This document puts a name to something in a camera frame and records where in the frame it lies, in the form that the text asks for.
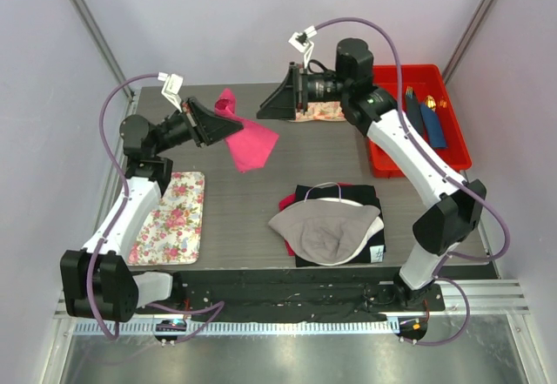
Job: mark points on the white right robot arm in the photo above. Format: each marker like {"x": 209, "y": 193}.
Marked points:
{"x": 453, "y": 205}

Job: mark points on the orange patterned fabric cover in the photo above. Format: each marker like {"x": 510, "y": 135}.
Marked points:
{"x": 321, "y": 111}

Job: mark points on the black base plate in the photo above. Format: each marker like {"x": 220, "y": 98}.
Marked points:
{"x": 296, "y": 295}

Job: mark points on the blue rolled napkin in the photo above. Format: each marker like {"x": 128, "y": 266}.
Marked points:
{"x": 433, "y": 128}

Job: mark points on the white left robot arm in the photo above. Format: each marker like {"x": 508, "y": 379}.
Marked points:
{"x": 97, "y": 281}

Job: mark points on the grey bucket hat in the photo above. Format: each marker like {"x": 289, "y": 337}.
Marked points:
{"x": 327, "y": 232}

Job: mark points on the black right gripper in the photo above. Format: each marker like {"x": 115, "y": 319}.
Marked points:
{"x": 282, "y": 104}

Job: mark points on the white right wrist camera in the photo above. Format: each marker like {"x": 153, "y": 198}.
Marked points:
{"x": 302, "y": 42}

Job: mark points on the floral rectangular tray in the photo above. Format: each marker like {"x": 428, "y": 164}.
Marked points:
{"x": 171, "y": 233}

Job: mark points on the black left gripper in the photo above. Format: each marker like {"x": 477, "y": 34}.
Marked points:
{"x": 204, "y": 126}

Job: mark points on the pink paper napkin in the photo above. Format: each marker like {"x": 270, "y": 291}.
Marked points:
{"x": 250, "y": 147}

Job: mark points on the black rolled napkin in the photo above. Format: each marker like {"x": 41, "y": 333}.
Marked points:
{"x": 413, "y": 114}

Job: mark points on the red plastic bin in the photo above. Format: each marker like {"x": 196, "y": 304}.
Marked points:
{"x": 425, "y": 79}

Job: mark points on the black folded garment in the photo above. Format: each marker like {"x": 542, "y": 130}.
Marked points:
{"x": 375, "y": 249}

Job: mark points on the gold spoon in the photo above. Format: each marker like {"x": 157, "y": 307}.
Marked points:
{"x": 430, "y": 102}

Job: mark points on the aluminium front rail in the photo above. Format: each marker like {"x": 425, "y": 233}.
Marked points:
{"x": 463, "y": 300}

